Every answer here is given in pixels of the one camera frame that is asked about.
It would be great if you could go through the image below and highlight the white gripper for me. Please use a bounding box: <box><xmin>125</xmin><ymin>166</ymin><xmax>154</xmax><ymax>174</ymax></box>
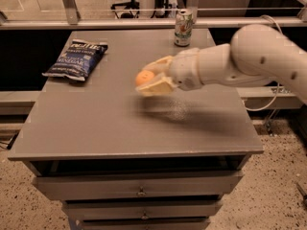
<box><xmin>136</xmin><ymin>48</ymin><xmax>202</xmax><ymax>97</ymax></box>

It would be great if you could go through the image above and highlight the orange fruit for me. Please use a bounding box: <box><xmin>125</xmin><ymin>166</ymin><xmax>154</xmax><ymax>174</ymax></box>
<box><xmin>135</xmin><ymin>70</ymin><xmax>154</xmax><ymax>86</ymax></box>

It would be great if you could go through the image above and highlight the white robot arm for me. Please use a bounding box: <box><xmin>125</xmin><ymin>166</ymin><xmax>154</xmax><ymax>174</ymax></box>
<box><xmin>136</xmin><ymin>24</ymin><xmax>307</xmax><ymax>103</ymax></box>

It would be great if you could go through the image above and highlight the blue chip bag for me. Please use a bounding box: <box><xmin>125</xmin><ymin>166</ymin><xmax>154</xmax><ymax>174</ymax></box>
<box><xmin>43</xmin><ymin>39</ymin><xmax>108</xmax><ymax>81</ymax></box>

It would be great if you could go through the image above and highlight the green white soda can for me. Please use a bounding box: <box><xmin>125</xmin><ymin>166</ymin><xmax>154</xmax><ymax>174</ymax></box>
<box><xmin>174</xmin><ymin>9</ymin><xmax>193</xmax><ymax>47</ymax></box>

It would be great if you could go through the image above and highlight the black office chair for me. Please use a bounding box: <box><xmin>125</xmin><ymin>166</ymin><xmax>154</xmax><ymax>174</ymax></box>
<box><xmin>108</xmin><ymin>0</ymin><xmax>142</xmax><ymax>19</ymax></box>

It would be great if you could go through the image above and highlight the grey drawer cabinet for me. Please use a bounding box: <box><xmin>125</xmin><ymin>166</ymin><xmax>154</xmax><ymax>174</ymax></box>
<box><xmin>7</xmin><ymin>28</ymin><xmax>265</xmax><ymax>230</ymax></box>

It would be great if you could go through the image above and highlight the grey metal railing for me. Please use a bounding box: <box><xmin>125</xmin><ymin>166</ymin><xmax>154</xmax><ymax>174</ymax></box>
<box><xmin>0</xmin><ymin>0</ymin><xmax>307</xmax><ymax>30</ymax></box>

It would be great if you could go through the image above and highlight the top grey drawer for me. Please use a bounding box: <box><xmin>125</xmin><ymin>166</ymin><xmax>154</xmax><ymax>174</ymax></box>
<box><xmin>33</xmin><ymin>171</ymin><xmax>243</xmax><ymax>200</ymax></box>

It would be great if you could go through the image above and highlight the grey drawer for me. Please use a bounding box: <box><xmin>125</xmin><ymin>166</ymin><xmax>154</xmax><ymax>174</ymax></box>
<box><xmin>33</xmin><ymin>171</ymin><xmax>243</xmax><ymax>200</ymax></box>
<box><xmin>63</xmin><ymin>199</ymin><xmax>222</xmax><ymax>220</ymax></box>
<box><xmin>81</xmin><ymin>218</ymin><xmax>210</xmax><ymax>230</ymax></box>

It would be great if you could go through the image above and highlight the middle grey drawer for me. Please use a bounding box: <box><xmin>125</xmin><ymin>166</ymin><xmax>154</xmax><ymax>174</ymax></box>
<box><xmin>63</xmin><ymin>199</ymin><xmax>222</xmax><ymax>220</ymax></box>

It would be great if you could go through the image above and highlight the bottom grey drawer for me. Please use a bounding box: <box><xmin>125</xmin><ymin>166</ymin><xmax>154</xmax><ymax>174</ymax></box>
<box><xmin>81</xmin><ymin>218</ymin><xmax>210</xmax><ymax>230</ymax></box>

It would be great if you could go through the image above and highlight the white cable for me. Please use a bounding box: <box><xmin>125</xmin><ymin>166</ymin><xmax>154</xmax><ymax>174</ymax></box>
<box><xmin>242</xmin><ymin>14</ymin><xmax>284</xmax><ymax>113</ymax></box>

